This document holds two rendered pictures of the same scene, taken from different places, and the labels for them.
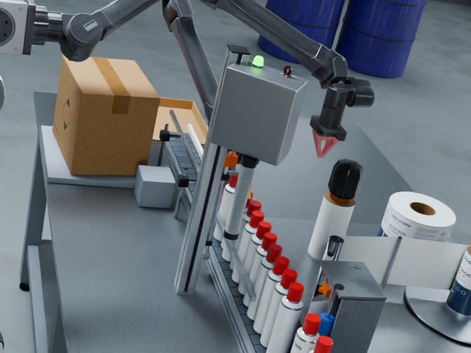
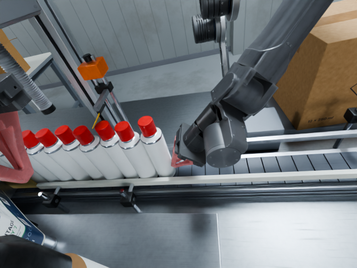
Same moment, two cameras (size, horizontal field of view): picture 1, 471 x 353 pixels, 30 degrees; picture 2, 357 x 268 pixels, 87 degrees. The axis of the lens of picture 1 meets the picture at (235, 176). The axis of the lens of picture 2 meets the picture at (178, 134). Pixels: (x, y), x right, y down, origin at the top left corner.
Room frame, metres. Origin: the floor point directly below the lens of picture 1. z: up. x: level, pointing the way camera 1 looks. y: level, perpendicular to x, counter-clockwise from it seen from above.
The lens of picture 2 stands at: (2.38, -0.23, 1.33)
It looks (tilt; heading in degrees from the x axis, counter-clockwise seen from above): 45 degrees down; 126
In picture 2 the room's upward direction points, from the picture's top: 16 degrees counter-clockwise
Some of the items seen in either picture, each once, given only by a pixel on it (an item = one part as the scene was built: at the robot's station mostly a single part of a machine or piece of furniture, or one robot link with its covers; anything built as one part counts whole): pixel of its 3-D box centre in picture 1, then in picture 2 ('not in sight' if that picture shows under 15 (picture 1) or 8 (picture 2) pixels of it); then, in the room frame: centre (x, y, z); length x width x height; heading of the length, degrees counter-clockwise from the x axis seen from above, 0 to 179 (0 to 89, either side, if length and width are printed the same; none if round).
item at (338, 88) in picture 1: (338, 96); not in sight; (2.16, -0.21, 1.37); 0.07 x 0.06 x 0.07; 118
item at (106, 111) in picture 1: (104, 115); (340, 63); (2.54, 0.45, 0.99); 0.30 x 0.24 x 0.27; 27
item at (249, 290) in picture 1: (205, 188); (217, 143); (2.27, 0.08, 0.95); 1.07 x 0.01 x 0.01; 21
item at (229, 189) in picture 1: (229, 206); (158, 150); (2.14, 0.00, 0.98); 0.05 x 0.05 x 0.20
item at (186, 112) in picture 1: (167, 118); not in sight; (2.95, 0.29, 0.85); 0.30 x 0.26 x 0.04; 21
